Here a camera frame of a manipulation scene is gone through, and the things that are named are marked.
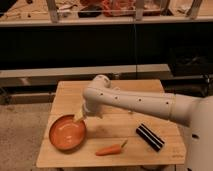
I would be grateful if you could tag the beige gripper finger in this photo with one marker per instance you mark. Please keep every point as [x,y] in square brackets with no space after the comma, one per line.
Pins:
[79,116]

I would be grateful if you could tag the orange ceramic bowl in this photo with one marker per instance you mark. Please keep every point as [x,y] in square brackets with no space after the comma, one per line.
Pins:
[66,134]

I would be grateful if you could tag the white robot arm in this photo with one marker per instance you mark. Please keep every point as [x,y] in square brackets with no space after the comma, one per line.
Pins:
[194,112]

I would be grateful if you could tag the orange carrot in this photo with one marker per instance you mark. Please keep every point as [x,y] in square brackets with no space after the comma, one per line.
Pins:
[110,150]

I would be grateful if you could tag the wooden table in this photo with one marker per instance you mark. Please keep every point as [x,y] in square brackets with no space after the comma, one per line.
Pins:
[114,127]

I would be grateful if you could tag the black striped box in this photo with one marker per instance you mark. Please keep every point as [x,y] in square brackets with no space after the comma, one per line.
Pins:
[150,137]

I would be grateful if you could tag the grey metal bench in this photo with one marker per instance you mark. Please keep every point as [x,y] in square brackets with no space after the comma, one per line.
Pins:
[51,76]

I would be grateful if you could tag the black object on shelf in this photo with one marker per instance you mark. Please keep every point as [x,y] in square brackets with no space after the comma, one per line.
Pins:
[90,11]

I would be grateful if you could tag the red cloth on shelf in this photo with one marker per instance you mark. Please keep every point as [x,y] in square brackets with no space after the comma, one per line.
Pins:
[115,8]

